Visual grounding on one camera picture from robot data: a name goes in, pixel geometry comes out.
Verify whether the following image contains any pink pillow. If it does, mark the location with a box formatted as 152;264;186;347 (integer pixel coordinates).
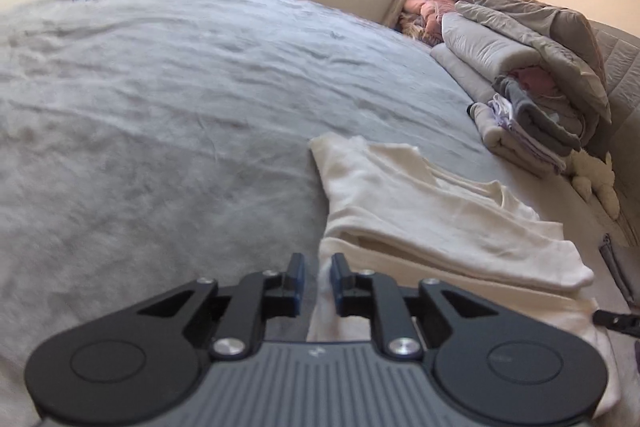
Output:
402;0;457;32

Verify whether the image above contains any grey bag strap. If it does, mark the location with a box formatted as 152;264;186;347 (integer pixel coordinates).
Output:
597;233;635;309

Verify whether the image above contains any grey folded towel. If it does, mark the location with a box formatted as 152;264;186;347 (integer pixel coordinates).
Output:
494;76;582;154

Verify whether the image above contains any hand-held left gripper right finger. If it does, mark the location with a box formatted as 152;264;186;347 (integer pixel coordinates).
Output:
330;253;501;361

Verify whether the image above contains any white folded quilt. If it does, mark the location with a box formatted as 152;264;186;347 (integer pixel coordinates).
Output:
430;12;543;108

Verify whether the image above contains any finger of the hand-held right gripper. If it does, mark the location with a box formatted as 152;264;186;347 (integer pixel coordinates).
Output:
592;309;640;338

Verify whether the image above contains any white t-shirt orange print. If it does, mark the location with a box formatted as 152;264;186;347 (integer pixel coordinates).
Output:
305;132;622;419

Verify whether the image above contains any grey quilted headboard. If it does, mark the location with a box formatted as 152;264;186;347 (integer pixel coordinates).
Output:
585;19;640;168

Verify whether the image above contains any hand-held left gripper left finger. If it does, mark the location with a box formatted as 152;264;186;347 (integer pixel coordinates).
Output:
136;253;306;361

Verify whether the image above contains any pink folded cloth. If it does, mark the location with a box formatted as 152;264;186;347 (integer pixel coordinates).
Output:
510;66;557;100

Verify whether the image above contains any floral patterned cloth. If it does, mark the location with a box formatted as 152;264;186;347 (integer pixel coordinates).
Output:
397;14;447;46

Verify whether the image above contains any white plush toy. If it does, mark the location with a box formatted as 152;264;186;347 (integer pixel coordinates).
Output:
569;151;622;217

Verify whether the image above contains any grey folded duvet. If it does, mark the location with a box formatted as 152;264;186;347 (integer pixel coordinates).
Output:
454;0;614;142

